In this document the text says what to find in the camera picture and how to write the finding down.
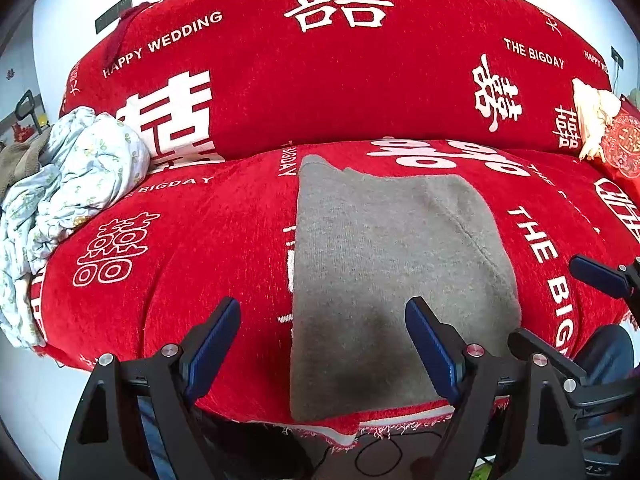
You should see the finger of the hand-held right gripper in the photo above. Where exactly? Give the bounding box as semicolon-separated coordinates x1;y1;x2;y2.
507;327;591;387
569;254;640;306

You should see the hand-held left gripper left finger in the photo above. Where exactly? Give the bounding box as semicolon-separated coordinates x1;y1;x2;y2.
59;296;242;480

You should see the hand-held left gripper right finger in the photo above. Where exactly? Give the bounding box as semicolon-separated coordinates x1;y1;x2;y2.
405;296;593;480

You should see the grey knitted sweater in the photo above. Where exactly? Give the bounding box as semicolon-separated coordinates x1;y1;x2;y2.
289;154;523;423

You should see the person's right leg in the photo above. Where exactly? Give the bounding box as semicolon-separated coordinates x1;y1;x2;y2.
572;324;638;386

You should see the person's leg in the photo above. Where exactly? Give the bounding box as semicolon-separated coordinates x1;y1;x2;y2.
572;324;638;386
137;397;168;480

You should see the red printed sofa cover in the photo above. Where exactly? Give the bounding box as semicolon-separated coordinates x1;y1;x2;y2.
30;0;640;453

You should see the person's left leg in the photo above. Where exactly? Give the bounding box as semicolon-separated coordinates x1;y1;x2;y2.
137;397;168;480

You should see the red patterned cushion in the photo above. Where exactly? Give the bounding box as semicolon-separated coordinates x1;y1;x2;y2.
597;95;640;196

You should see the cream crumpled cloth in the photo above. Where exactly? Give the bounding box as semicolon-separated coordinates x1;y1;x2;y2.
571;77;623;163

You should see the light floral crumpled cloth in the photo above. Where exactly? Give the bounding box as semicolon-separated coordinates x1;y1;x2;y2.
0;106;151;351

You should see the brown cloth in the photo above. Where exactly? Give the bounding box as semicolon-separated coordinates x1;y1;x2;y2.
0;130;51;201

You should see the black cable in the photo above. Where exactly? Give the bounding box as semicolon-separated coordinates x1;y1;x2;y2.
300;422;451;480

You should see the black metal frame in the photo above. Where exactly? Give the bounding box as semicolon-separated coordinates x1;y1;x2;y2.
15;89;45;136

